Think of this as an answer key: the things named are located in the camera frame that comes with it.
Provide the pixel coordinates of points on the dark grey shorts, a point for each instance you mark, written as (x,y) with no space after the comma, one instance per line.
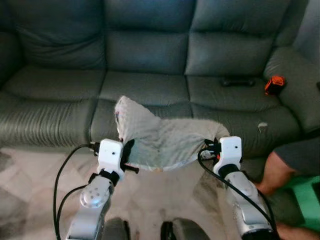
(300,155)

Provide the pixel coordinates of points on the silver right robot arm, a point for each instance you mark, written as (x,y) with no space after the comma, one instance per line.
(245,195)

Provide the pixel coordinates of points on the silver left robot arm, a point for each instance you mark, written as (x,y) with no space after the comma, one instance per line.
(95,197)

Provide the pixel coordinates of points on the silver right robot leg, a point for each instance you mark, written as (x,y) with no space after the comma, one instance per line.
(187,230)

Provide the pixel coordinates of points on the silver robot leg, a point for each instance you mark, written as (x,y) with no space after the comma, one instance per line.
(117,230)
(187,230)

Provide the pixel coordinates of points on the person's bare leg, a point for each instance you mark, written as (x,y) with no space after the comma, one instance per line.
(275,175)
(295,234)

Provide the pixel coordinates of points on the green plastic stool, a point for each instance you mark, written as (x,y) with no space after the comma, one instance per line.
(305,200)

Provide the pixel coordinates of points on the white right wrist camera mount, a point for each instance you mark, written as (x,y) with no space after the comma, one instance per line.
(230,149)

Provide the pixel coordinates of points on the beige textured pillow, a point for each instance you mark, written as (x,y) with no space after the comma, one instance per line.
(165,140)

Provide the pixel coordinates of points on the black remote control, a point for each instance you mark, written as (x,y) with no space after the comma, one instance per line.
(237,81)

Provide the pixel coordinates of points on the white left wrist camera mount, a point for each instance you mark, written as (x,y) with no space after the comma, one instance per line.
(110,152)

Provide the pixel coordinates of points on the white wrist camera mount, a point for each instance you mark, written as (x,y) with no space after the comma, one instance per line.
(230,149)
(110,152)

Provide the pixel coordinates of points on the silver left robot leg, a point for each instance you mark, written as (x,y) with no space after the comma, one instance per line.
(117,230)

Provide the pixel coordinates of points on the dark green leather sofa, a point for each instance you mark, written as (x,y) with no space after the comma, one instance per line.
(150,50)

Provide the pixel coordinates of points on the orange and black gadget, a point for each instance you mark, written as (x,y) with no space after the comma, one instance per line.
(275,84)

